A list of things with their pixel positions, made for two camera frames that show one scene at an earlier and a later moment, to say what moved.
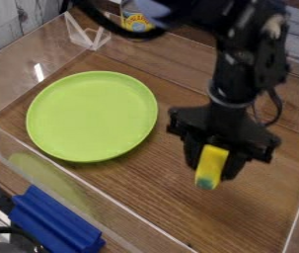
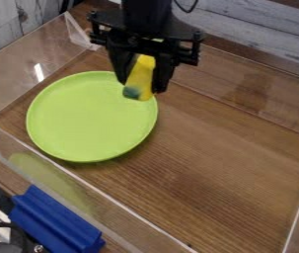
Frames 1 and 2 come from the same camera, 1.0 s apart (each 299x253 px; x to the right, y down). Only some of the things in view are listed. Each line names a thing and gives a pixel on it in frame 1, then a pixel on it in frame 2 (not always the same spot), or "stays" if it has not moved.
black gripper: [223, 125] -> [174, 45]
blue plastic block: [51, 224] stays
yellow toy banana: [210, 166] -> [139, 87]
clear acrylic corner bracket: [87, 38] stays
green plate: [91, 116] stays
